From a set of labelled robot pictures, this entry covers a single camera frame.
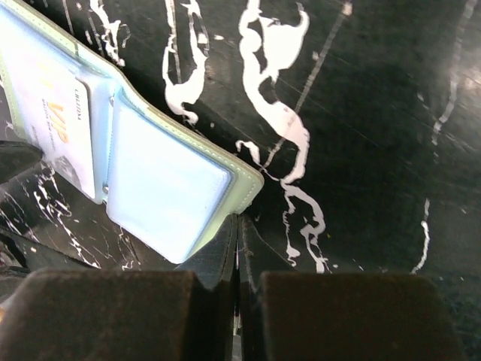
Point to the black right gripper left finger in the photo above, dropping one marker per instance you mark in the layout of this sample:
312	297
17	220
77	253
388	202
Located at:
85	313

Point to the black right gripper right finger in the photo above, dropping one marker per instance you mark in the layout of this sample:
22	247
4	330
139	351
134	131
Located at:
291	315

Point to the mint green card holder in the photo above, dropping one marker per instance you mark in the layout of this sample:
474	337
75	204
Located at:
160	181

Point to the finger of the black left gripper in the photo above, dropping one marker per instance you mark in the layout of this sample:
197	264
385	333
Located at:
19	161

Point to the white gold VIP card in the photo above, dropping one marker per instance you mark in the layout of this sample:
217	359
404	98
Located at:
51	109

